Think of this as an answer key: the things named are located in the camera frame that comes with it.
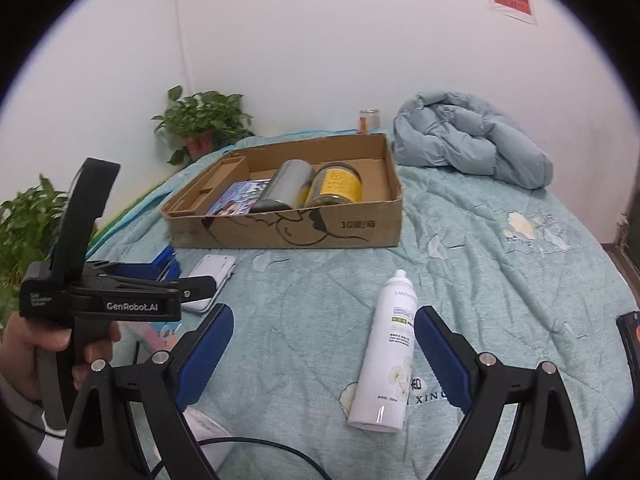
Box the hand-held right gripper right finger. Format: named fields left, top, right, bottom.
left=414, top=305, right=587, bottom=480

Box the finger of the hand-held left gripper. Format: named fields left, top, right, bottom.
left=177, top=274, right=221, bottom=307
left=86, top=260, right=180, bottom=291

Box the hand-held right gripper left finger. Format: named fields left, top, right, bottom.
left=57, top=303, right=236, bottom=480

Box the white rounded case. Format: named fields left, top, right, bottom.
left=180, top=254, right=237, bottom=315

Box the white spray bottle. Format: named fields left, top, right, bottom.
left=348, top=269, right=418, bottom=433

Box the colourful cartoon toy box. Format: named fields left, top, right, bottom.
left=205, top=180, right=273, bottom=217

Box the long narrow cardboard box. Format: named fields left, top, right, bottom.
left=172, top=156, right=249, bottom=213

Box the silver metal tumbler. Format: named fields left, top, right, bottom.
left=248, top=160, right=315, bottom=213

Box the shallow cardboard box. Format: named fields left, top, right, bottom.
left=160, top=133, right=403, bottom=250

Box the glass jar yellow label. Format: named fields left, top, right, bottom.
left=302, top=162, right=363, bottom=208

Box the person's left hand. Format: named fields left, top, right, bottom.
left=0, top=316, right=123, bottom=402

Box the green mat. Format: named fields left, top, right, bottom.
left=95, top=180, right=173, bottom=248

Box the light blue bed sheet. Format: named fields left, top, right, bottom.
left=85, top=127, right=640, bottom=480

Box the large leafy green plant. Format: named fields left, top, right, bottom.
left=0, top=174, right=98, bottom=326

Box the potted plant red pot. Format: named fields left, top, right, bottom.
left=151, top=85, right=257, bottom=167

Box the dark object with orange patch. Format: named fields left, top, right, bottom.
left=616, top=311, right=640, bottom=361

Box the light blue bundled duvet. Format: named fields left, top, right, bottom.
left=392, top=89, right=555, bottom=190

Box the small orange-white can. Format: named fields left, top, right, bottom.
left=357, top=108, right=381, bottom=135

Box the black cable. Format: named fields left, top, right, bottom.
left=150, top=437, right=346, bottom=480

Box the thin white wall cable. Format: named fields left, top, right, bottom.
left=170, top=0, right=198, bottom=96

